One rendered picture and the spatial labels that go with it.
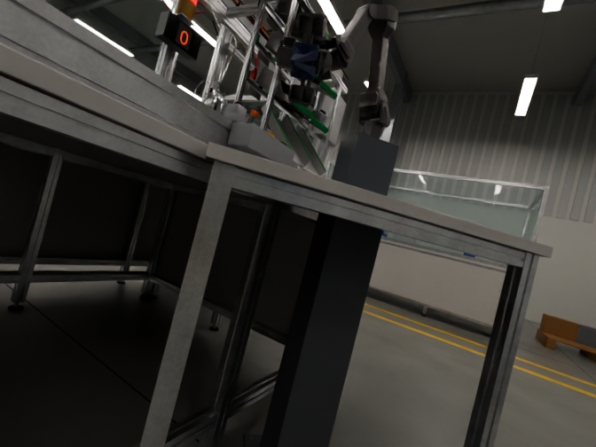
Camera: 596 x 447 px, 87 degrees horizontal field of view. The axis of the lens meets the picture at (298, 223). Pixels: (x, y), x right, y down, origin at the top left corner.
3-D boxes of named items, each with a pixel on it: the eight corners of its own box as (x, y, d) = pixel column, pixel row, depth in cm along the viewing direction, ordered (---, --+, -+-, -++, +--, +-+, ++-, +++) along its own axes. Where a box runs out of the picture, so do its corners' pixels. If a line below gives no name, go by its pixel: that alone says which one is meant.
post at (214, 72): (193, 184, 230) (241, 3, 232) (184, 182, 222) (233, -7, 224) (189, 184, 232) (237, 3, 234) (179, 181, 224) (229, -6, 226)
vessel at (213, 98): (220, 145, 198) (235, 87, 199) (204, 137, 186) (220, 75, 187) (204, 143, 205) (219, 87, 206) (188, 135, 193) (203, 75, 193)
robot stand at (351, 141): (383, 209, 95) (399, 145, 95) (341, 197, 91) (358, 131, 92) (363, 209, 108) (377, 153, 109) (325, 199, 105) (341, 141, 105)
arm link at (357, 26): (376, 25, 100) (361, -9, 93) (399, 16, 94) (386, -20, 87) (334, 90, 92) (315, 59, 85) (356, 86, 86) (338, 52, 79)
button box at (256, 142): (290, 171, 93) (295, 151, 94) (247, 146, 75) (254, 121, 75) (271, 168, 97) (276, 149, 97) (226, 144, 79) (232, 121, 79)
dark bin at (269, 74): (311, 120, 129) (322, 104, 127) (292, 105, 119) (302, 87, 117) (275, 97, 145) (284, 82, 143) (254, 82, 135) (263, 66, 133)
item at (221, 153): (551, 258, 82) (553, 247, 82) (205, 155, 59) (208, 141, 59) (400, 235, 150) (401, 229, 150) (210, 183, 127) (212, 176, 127)
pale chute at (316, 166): (318, 176, 141) (326, 170, 139) (301, 168, 130) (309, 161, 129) (296, 134, 154) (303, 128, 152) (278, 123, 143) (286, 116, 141)
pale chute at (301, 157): (303, 168, 128) (311, 160, 126) (283, 156, 117) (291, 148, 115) (280, 121, 140) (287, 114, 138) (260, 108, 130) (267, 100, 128)
